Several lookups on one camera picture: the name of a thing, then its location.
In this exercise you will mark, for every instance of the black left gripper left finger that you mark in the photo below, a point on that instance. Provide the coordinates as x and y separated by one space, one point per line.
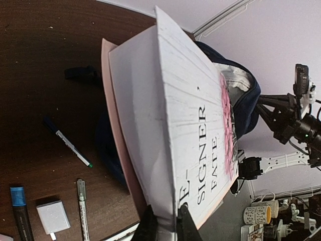
147 228

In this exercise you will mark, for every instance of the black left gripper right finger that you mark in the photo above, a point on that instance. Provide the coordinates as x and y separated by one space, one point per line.
186 228

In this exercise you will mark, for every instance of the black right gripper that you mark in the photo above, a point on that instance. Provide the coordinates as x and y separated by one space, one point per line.
280 113

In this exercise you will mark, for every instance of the navy blue student backpack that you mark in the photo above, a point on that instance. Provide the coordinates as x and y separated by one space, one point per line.
244 92

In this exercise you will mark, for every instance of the white Designer Fate book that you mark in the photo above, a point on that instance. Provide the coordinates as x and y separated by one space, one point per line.
170 117

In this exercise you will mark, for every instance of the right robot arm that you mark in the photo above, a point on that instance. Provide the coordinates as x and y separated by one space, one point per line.
307 131

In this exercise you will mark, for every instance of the yellow inside patterned mug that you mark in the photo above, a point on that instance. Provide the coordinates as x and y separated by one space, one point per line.
254 215

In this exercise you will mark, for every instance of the patterned white mug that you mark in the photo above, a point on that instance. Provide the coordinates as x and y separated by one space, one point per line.
273 203

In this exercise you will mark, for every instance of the white power adapter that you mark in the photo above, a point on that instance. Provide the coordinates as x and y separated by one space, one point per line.
53 217

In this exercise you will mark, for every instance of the blue cap marker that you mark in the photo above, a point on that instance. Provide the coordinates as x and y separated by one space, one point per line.
21 215

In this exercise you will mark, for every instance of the beige highlighter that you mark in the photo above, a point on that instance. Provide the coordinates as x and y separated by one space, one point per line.
5 238

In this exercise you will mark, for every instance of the blue white pen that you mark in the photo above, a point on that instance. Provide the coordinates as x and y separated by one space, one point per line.
53 128

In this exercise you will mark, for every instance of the aluminium frame post right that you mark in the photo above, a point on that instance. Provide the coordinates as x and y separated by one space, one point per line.
224 16

